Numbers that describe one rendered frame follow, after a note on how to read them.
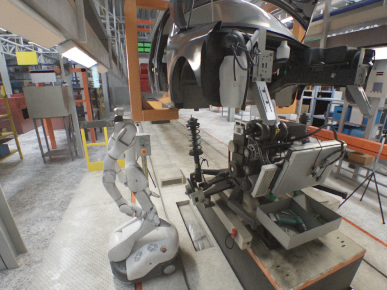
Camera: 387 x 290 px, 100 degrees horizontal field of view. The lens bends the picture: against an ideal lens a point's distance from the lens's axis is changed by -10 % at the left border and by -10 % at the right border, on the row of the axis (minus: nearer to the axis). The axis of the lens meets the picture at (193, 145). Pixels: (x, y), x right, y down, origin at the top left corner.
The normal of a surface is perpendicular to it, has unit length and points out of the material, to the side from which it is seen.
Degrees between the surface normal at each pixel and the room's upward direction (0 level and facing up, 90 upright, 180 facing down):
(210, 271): 0
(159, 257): 90
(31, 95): 90
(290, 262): 0
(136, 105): 90
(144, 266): 90
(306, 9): 114
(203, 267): 0
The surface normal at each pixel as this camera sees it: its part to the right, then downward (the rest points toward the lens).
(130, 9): 0.32, 0.29
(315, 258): 0.00, -0.95
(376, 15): -0.95, 0.10
